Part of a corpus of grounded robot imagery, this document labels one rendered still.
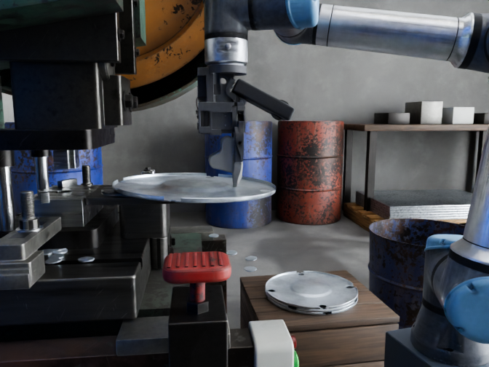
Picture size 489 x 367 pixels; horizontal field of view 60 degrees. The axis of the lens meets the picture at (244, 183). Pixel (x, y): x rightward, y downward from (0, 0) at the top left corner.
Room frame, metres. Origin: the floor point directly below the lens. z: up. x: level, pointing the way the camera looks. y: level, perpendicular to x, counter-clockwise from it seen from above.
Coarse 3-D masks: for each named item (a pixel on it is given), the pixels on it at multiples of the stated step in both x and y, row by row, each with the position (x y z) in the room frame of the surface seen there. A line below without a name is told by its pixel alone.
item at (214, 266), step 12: (192, 252) 0.45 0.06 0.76; (204, 252) 0.45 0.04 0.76; (216, 252) 0.45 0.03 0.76; (168, 264) 0.41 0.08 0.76; (180, 264) 0.41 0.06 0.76; (192, 264) 0.41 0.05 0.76; (204, 264) 0.41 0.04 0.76; (216, 264) 0.41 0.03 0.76; (228, 264) 0.42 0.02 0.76; (168, 276) 0.40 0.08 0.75; (180, 276) 0.40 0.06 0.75; (192, 276) 0.40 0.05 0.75; (204, 276) 0.40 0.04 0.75; (216, 276) 0.40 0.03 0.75; (228, 276) 0.41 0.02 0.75; (192, 288) 0.42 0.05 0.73; (204, 288) 0.43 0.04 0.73; (192, 300) 0.42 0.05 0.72
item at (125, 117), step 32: (32, 64) 0.65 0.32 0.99; (64, 64) 0.66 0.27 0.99; (96, 64) 0.67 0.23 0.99; (32, 96) 0.65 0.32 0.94; (64, 96) 0.66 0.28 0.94; (96, 96) 0.67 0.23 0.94; (128, 96) 0.71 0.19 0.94; (32, 128) 0.65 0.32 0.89; (64, 128) 0.66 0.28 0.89; (96, 128) 0.66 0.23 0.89
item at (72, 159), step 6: (54, 150) 0.71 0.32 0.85; (60, 150) 0.71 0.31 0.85; (66, 150) 0.71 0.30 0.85; (72, 150) 0.72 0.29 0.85; (78, 150) 0.74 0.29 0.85; (54, 156) 0.71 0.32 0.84; (60, 156) 0.71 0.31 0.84; (66, 156) 0.71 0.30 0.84; (72, 156) 0.72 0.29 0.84; (78, 156) 0.74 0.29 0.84; (54, 162) 0.71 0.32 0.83; (60, 162) 0.71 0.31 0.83; (66, 162) 0.71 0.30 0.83; (72, 162) 0.72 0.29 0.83; (78, 162) 0.74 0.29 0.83; (54, 168) 0.71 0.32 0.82; (60, 168) 0.71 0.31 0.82; (66, 168) 0.71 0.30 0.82
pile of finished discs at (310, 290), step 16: (288, 272) 1.41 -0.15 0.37; (304, 272) 1.42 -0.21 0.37; (320, 272) 1.41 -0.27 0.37; (272, 288) 1.28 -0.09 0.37; (288, 288) 1.28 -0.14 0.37; (304, 288) 1.27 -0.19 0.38; (320, 288) 1.27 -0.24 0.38; (336, 288) 1.28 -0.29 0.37; (352, 288) 1.28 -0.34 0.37; (288, 304) 1.16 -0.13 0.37; (304, 304) 1.17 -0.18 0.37; (320, 304) 1.17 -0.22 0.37; (336, 304) 1.17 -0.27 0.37; (352, 304) 1.20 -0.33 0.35
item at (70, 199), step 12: (48, 192) 0.72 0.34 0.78; (60, 192) 0.74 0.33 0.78; (72, 192) 0.72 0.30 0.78; (84, 192) 0.72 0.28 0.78; (36, 204) 0.65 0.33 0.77; (48, 204) 0.66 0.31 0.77; (60, 204) 0.66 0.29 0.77; (72, 204) 0.66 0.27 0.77; (84, 204) 0.68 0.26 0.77; (36, 216) 0.65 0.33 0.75; (48, 216) 0.66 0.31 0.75; (60, 216) 0.66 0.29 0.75; (72, 216) 0.66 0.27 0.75; (84, 216) 0.67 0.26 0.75
